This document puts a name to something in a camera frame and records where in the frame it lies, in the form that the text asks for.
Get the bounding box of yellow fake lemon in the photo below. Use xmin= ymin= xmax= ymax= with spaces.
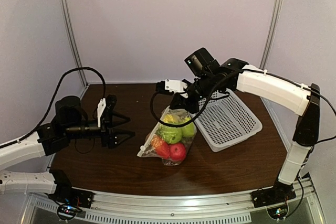
xmin=163 ymin=114 xmax=181 ymax=125

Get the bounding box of clear zip top bag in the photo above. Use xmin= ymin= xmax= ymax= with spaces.
xmin=137 ymin=122 xmax=197 ymax=166

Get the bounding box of red orange fake mango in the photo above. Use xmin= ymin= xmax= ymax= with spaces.
xmin=151 ymin=135 xmax=170 ymax=159

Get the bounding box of green fake apple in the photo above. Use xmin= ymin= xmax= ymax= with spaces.
xmin=156 ymin=125 xmax=182 ymax=144

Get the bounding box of red fake apple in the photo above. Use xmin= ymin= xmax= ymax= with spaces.
xmin=170 ymin=143 xmax=186 ymax=162

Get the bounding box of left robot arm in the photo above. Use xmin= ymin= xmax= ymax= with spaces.
xmin=1 ymin=112 xmax=135 ymax=202

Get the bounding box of white perforated plastic basket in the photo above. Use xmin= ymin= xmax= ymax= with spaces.
xmin=194 ymin=90 xmax=263 ymax=152

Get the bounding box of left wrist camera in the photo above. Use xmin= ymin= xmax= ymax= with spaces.
xmin=97 ymin=94 xmax=117 ymax=128

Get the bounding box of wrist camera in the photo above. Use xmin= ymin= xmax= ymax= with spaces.
xmin=97 ymin=94 xmax=117 ymax=128
xmin=155 ymin=79 xmax=187 ymax=94

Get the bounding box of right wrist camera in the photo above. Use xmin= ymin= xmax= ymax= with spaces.
xmin=155 ymin=79 xmax=187 ymax=94

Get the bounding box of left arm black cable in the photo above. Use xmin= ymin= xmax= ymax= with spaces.
xmin=15 ymin=67 xmax=107 ymax=141

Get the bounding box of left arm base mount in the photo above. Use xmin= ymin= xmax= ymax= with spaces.
xmin=47 ymin=188 xmax=95 ymax=222

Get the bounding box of front aluminium rail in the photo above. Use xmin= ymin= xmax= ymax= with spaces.
xmin=26 ymin=176 xmax=323 ymax=222

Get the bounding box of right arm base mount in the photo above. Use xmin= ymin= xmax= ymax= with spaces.
xmin=251 ymin=185 xmax=296 ymax=221

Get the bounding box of right aluminium frame post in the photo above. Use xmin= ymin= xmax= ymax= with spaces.
xmin=260 ymin=0 xmax=284 ymax=69

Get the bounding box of aluminium frame post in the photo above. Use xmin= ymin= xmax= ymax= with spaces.
xmin=54 ymin=0 xmax=88 ymax=86
xmin=260 ymin=0 xmax=284 ymax=69

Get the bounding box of left aluminium frame post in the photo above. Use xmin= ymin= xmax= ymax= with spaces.
xmin=54 ymin=0 xmax=88 ymax=86

